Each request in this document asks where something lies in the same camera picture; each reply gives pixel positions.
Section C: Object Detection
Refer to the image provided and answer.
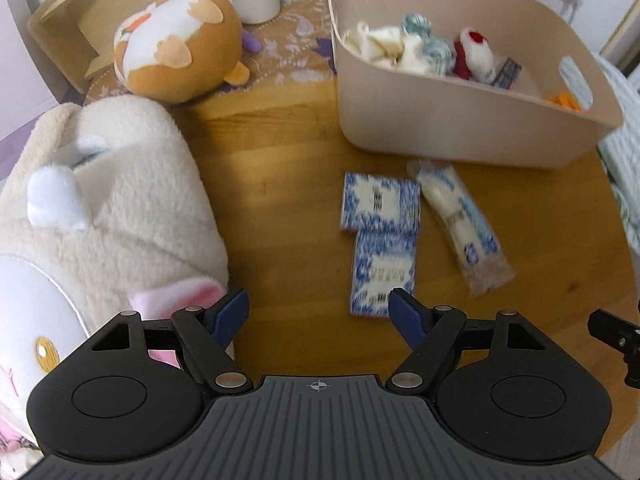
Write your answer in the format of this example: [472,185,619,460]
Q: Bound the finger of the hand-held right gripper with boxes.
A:
[587,308,640,389]

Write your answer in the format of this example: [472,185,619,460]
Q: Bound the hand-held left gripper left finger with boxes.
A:
[75,287,254,396]

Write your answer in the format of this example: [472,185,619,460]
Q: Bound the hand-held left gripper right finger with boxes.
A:
[388,287,560,395]

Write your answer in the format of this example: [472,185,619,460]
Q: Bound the blue patterned square packet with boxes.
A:
[340,172,422,236]
[348,230,419,319]

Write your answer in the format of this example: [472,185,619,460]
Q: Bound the beige plastic container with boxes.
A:
[327,0,626,170]

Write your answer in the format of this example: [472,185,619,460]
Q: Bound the orange bottle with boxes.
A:
[550,91,584,112]

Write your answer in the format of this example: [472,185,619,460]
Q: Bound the blue patterned long box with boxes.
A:
[490,57,524,89]

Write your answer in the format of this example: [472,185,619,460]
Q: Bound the green striped scrunchie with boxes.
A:
[400,12,454,79]

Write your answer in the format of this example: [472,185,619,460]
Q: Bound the red white plush toy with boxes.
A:
[452,26,499,84]

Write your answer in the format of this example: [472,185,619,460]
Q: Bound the cream scrunchie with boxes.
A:
[342,21,429,79]

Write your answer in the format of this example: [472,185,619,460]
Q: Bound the clear snack bar packet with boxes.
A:
[406,159,517,297]

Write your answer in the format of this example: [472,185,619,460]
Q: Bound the cream sheep plush cushion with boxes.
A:
[0,95,249,461]

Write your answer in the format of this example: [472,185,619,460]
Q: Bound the blue striped cloth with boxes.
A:
[595,55,640,257]

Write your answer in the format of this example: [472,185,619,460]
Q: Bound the orange white guinea pig plush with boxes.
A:
[112,0,251,106]

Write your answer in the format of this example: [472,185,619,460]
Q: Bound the floral table mat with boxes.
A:
[82,0,342,109]

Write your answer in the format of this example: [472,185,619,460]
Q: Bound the wood edged board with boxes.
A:
[597,0,640,82]

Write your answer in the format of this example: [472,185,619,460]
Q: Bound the light wooden stand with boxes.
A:
[26,0,169,94]

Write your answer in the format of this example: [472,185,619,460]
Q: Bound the lilac board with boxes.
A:
[0,0,87,147]

